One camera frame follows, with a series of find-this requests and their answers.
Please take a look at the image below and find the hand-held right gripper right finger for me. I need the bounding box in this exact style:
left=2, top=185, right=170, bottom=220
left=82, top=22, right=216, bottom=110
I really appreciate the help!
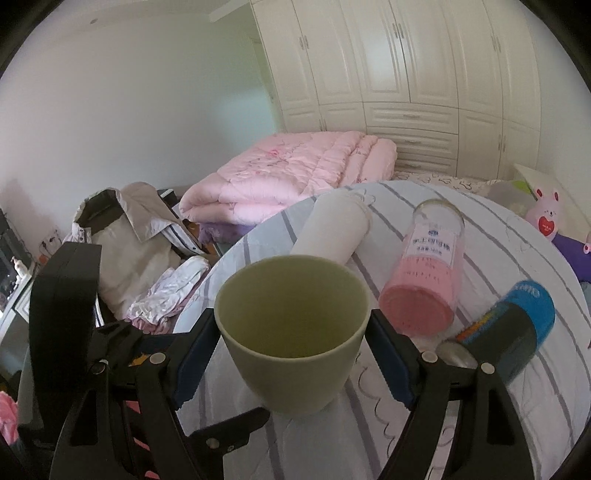
left=364, top=309, right=549, bottom=480

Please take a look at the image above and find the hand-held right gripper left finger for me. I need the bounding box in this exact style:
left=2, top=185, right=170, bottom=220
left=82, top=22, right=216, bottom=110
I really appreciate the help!
left=50, top=314, right=271, bottom=480

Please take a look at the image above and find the green cup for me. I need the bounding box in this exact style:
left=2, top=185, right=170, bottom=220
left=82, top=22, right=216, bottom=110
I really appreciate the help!
left=213, top=257, right=371, bottom=416

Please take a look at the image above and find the dark cabinet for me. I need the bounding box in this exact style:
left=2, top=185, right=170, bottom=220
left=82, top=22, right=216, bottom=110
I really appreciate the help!
left=0, top=210, right=37, bottom=324

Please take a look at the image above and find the beige jacket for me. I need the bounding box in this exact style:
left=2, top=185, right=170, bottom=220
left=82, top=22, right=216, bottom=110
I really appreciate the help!
left=70, top=181, right=211, bottom=320

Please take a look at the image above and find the white and pink garment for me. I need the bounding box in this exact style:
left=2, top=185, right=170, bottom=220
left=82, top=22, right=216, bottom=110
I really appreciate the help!
left=127, top=255, right=211, bottom=335

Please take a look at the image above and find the pink clear bottle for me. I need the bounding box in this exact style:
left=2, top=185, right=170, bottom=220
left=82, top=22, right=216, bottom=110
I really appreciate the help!
left=379, top=198, right=465, bottom=337

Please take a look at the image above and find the pink cloth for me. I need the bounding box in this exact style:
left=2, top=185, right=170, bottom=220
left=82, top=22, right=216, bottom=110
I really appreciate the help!
left=0, top=392, right=19, bottom=446

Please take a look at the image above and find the blue and black can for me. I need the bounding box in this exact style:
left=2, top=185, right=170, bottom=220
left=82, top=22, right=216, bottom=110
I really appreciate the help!
left=438, top=280, right=556, bottom=385

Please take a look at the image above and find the purple cloth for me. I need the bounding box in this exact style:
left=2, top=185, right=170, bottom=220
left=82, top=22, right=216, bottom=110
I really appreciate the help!
left=198, top=220, right=259, bottom=246

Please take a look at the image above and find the white cylindrical bottle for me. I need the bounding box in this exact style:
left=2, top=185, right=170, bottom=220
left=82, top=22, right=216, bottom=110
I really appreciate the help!
left=290, top=189, right=374, bottom=267

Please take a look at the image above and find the printed bed sheet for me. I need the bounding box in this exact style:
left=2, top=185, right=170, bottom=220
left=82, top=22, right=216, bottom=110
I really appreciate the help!
left=392, top=170, right=518, bottom=195

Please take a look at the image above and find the purple plush toy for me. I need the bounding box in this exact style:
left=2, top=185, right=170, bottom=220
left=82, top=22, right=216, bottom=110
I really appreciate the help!
left=551, top=231, right=591, bottom=278

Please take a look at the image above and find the pink quilt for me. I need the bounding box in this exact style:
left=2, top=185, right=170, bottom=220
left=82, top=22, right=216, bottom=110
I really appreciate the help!
left=179, top=131, right=398, bottom=227

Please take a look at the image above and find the pink bunny plush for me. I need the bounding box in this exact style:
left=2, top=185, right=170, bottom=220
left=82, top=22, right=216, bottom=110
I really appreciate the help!
left=526, top=187, right=567, bottom=241

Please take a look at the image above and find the cream wardrobe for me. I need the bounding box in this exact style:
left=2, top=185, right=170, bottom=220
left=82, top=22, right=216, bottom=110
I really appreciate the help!
left=249, top=0, right=543, bottom=178

